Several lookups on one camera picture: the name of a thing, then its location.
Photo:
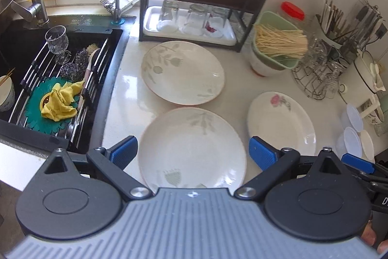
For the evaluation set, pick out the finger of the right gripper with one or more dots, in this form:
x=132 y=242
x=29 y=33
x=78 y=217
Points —
x=364 y=169

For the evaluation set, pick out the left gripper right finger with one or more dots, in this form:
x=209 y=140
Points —
x=276 y=165

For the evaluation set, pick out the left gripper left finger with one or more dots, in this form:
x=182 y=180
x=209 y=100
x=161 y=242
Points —
x=110 y=164

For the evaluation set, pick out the white plastic bowl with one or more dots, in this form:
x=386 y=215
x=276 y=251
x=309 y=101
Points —
x=367 y=145

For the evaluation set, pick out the translucent plastic bowl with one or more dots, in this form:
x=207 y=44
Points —
x=348 y=143
x=350 y=117

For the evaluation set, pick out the white oval rose plate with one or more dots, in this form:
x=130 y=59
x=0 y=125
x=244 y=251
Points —
x=280 y=121

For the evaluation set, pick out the white leaf plate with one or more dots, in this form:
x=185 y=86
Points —
x=183 y=73
x=189 y=148

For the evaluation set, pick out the chrome kitchen faucet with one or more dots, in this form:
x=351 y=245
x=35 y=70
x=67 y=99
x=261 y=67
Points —
x=36 y=10

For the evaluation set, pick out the person's right hand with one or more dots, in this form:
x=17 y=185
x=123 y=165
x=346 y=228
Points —
x=369 y=237

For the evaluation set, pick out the mint green kettle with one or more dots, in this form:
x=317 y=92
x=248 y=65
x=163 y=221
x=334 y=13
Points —
x=381 y=127

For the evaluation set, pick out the patterned ceramic bowl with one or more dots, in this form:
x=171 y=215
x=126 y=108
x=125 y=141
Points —
x=373 y=117

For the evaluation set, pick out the yellow cloth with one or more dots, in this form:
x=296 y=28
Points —
x=60 y=102

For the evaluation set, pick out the white electric cooking pot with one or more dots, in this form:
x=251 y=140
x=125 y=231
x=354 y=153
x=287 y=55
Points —
x=361 y=82

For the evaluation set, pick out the green flower mat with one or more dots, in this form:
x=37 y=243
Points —
x=40 y=97

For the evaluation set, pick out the white bowl under basket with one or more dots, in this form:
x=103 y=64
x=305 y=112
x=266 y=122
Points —
x=261 y=67

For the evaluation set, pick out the steel wool scrubber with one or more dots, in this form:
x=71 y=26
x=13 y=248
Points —
x=75 y=71

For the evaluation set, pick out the sink roll-up rack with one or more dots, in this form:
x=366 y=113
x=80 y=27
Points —
x=29 y=62

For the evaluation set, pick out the dish brush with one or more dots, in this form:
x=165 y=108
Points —
x=92 y=49

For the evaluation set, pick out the green noodle basket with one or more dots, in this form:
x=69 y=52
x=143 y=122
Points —
x=272 y=19

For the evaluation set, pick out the dry noodle bundle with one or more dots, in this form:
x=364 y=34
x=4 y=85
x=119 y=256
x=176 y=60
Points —
x=274 y=42

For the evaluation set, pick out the white bowl in sink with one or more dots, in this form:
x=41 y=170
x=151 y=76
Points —
x=7 y=94

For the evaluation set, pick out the wine glass in sink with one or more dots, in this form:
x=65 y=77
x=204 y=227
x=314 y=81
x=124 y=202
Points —
x=57 y=42

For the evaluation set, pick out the green chopstick holder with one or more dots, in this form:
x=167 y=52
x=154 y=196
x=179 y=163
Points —
x=332 y=22

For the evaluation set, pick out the white drip tray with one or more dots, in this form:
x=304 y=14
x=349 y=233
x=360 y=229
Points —
x=212 y=27

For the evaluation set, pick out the red lid plastic jar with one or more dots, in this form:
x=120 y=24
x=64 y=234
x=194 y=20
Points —
x=292 y=13

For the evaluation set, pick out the wire glass rack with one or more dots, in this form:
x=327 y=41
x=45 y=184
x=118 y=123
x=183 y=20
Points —
x=317 y=74

